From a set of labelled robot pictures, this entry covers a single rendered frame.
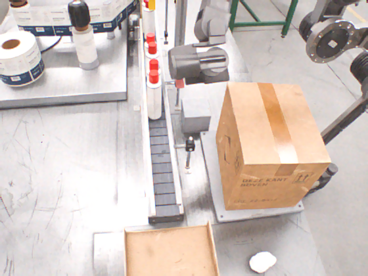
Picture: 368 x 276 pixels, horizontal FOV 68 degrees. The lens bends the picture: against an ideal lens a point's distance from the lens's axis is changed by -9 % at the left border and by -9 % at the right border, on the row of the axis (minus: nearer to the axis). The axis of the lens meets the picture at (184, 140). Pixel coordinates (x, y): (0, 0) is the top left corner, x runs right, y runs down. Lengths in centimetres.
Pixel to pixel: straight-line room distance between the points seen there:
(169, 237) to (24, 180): 54
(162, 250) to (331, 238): 138
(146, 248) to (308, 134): 57
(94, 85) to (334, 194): 173
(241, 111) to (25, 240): 75
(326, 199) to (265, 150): 147
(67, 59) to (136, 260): 96
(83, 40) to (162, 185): 68
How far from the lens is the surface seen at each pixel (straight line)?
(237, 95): 88
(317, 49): 123
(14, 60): 131
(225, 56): 65
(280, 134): 81
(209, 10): 64
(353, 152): 257
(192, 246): 91
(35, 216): 103
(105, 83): 127
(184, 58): 63
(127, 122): 117
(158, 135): 106
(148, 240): 92
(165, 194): 93
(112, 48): 147
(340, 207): 221
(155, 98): 102
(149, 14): 143
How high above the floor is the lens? 170
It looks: 52 degrees down
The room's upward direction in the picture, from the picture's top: 6 degrees clockwise
